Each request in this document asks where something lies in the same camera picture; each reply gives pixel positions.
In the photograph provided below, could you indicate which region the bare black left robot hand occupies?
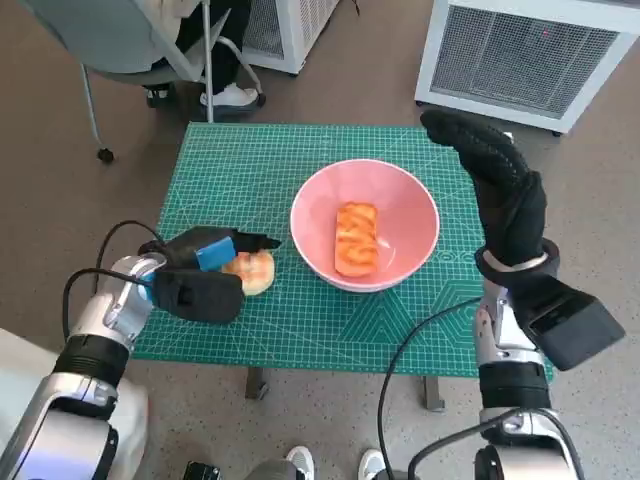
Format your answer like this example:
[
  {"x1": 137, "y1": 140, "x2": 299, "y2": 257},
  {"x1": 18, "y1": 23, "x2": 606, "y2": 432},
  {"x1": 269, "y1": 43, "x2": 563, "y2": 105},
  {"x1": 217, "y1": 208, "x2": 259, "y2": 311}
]
[{"x1": 137, "y1": 225, "x2": 282, "y2": 274}]

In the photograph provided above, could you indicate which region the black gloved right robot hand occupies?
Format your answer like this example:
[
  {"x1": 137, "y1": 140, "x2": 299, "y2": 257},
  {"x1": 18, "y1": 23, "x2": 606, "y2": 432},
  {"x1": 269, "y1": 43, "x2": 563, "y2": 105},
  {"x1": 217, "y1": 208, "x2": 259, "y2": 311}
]
[{"x1": 420, "y1": 108, "x2": 548, "y2": 266}]

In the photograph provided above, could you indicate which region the pink bowl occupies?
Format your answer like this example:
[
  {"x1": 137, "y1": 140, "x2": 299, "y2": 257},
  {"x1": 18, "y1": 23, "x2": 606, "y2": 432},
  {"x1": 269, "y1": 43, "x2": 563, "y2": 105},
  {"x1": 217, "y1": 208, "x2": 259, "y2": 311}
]
[{"x1": 289, "y1": 158, "x2": 441, "y2": 295}]

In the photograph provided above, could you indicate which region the long toy bread loaf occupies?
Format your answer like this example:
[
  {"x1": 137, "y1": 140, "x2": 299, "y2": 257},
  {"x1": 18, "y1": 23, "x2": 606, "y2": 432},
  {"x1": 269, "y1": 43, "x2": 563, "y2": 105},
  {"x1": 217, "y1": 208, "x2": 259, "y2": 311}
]
[{"x1": 334, "y1": 201, "x2": 379, "y2": 278}]

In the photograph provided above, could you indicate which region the round toy bread bun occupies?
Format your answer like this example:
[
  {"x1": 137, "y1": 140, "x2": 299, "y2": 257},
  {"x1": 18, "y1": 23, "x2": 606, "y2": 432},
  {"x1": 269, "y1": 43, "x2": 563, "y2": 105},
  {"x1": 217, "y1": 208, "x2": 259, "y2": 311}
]
[{"x1": 221, "y1": 249, "x2": 276, "y2": 297}]

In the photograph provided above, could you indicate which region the green cutting mat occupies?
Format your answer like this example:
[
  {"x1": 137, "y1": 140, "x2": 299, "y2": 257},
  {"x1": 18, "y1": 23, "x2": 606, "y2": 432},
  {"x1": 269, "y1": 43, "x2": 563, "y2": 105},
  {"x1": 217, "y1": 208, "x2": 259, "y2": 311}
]
[{"x1": 130, "y1": 122, "x2": 555, "y2": 379}]

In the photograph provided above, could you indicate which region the grey metal table leg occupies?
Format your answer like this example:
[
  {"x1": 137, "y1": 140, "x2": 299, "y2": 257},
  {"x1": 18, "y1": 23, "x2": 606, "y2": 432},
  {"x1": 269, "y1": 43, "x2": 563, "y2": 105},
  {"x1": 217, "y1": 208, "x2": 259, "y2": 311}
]
[
  {"x1": 423, "y1": 375, "x2": 447, "y2": 414},
  {"x1": 245, "y1": 367, "x2": 271, "y2": 401}
]

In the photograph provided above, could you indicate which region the large white vented cabinet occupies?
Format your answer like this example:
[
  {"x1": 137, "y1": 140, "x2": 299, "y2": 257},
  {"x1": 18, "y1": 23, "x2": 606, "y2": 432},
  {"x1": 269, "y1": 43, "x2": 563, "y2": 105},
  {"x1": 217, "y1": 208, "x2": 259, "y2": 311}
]
[{"x1": 414, "y1": 0, "x2": 640, "y2": 135}]

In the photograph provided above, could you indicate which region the seated person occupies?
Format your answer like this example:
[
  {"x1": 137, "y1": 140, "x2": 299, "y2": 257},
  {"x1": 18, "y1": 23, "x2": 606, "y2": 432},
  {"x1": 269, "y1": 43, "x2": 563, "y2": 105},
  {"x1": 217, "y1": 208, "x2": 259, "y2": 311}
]
[{"x1": 144, "y1": 0, "x2": 266, "y2": 109}]

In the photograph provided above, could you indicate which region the grey office chair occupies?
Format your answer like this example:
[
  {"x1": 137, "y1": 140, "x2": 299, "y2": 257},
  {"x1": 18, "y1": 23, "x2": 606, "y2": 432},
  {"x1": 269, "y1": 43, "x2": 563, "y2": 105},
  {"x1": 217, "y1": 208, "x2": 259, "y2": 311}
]
[{"x1": 19, "y1": 0, "x2": 266, "y2": 164}]

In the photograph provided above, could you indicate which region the black robot waist part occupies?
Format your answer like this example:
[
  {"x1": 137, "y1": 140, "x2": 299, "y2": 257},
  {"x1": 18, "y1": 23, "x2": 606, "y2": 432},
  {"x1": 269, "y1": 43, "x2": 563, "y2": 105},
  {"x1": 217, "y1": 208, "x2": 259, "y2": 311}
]
[{"x1": 183, "y1": 459, "x2": 224, "y2": 480}]

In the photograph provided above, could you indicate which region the small white vented cabinet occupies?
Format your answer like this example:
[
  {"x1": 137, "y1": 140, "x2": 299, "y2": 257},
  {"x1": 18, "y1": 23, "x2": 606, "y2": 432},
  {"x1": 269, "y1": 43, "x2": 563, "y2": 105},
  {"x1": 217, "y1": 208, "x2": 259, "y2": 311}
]
[{"x1": 239, "y1": 0, "x2": 344, "y2": 76}]

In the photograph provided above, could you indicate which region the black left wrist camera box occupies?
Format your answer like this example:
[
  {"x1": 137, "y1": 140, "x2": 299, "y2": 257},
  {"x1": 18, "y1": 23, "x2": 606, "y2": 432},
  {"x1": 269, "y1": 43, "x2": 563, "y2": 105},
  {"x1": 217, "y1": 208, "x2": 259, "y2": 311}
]
[{"x1": 149, "y1": 268, "x2": 245, "y2": 326}]

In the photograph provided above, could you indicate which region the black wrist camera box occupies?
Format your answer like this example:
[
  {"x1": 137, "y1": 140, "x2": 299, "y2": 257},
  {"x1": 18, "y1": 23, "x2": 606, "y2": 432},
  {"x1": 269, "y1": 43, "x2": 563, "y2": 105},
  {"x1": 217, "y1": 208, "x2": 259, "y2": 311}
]
[
  {"x1": 509, "y1": 277, "x2": 627, "y2": 372},
  {"x1": 149, "y1": 268, "x2": 245, "y2": 326}
]

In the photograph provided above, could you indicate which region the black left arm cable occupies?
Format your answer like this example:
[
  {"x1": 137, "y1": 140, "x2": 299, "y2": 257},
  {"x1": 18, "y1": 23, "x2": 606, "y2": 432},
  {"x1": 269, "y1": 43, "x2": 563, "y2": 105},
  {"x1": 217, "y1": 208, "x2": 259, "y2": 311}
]
[{"x1": 62, "y1": 221, "x2": 162, "y2": 346}]

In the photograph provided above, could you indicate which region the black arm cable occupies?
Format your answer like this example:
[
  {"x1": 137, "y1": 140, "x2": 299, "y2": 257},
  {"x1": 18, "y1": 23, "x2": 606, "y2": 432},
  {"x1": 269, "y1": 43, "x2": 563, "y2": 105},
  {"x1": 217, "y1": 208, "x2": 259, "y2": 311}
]
[
  {"x1": 62, "y1": 221, "x2": 162, "y2": 346},
  {"x1": 407, "y1": 407, "x2": 586, "y2": 480}
]

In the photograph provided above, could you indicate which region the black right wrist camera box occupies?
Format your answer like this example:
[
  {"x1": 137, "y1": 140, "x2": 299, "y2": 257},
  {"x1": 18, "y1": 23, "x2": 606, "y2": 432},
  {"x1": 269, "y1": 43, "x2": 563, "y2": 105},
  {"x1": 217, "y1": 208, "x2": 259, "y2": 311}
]
[{"x1": 509, "y1": 277, "x2": 627, "y2": 372}]

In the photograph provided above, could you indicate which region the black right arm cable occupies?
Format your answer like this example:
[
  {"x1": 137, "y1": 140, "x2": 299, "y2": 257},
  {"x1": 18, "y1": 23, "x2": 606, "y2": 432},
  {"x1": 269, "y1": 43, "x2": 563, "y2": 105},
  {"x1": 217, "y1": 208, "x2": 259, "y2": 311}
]
[{"x1": 407, "y1": 407, "x2": 586, "y2": 480}]

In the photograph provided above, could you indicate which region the long black robot cable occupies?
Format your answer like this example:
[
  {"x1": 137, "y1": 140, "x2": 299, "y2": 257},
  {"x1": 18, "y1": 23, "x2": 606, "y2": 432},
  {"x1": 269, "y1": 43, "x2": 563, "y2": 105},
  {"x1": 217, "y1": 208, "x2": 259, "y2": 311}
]
[{"x1": 377, "y1": 302, "x2": 481, "y2": 480}]

